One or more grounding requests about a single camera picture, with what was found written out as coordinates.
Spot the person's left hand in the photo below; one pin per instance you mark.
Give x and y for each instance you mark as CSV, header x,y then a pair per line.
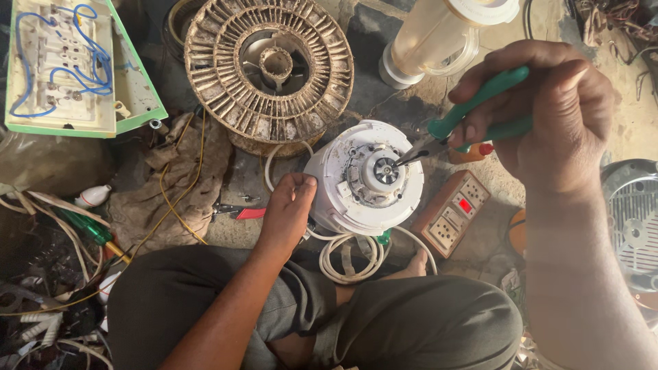
x,y
285,216

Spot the person's right hand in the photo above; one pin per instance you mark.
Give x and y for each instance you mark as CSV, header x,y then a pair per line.
x,y
560,113

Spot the person's left fingers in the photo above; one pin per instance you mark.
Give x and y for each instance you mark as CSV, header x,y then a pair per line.
x,y
298,186

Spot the white mixer motor base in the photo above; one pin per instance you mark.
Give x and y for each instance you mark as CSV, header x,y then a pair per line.
x,y
334,208

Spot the small metal screw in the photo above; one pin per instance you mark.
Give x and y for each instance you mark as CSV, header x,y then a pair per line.
x,y
250,198

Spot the brown dirty cloth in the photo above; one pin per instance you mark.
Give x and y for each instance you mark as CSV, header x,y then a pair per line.
x,y
169,154

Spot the person's bare foot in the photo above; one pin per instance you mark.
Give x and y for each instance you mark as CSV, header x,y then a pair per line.
x,y
414,267

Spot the small metal nut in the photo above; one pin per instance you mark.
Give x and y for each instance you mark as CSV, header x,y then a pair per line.
x,y
155,124

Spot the brown extension socket board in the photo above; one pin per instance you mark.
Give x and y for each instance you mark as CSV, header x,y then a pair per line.
x,y
452,216

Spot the person's grey trousers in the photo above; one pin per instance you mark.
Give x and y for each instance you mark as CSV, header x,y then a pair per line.
x,y
180,298

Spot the orange bottle red cap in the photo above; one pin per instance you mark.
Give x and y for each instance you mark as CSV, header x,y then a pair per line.
x,y
465,154

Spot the clear blender jar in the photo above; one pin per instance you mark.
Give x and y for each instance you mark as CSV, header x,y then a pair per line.
x,y
437,36

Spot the white light bulb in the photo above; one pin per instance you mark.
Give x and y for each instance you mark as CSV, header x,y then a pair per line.
x,y
108,288
93,196

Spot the orange round object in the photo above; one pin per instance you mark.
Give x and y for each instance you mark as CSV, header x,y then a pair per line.
x,y
518,231

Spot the dusty plastic bag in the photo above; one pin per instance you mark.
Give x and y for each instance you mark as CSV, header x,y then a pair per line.
x,y
51,164

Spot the round metal fan grille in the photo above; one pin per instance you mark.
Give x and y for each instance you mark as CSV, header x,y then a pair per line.
x,y
635,226

